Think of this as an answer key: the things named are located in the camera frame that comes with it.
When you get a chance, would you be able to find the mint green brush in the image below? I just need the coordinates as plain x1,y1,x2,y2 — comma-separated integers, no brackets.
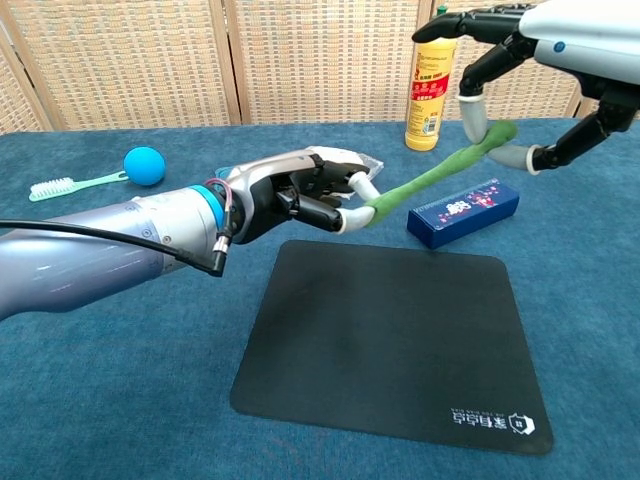
28,170,128,203

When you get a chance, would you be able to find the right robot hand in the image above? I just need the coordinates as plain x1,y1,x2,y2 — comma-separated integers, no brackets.
412,0,640,176

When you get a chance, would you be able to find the bread in clear bag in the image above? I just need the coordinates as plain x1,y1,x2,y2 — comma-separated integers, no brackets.
304,145,385,182

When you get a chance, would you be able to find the blue table cloth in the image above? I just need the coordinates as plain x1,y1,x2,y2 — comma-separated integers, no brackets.
0,117,640,480

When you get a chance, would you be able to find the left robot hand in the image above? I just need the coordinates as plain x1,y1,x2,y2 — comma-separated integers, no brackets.
227,147,381,246

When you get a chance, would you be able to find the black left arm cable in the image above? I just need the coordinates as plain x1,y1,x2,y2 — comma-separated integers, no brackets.
0,219,234,277

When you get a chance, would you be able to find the black mouse pad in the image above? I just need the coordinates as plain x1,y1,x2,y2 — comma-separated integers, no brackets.
228,239,555,457

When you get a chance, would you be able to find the woven folding screen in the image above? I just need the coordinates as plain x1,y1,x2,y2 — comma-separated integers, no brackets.
0,0,640,134

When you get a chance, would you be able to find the blue ball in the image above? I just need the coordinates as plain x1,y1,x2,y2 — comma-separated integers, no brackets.
122,145,167,188

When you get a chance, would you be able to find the dark blue printed box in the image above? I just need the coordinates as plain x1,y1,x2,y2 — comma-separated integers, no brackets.
406,176,521,251

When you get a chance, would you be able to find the yellow bottle with green cap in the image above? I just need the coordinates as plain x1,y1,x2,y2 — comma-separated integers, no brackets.
403,3,459,152

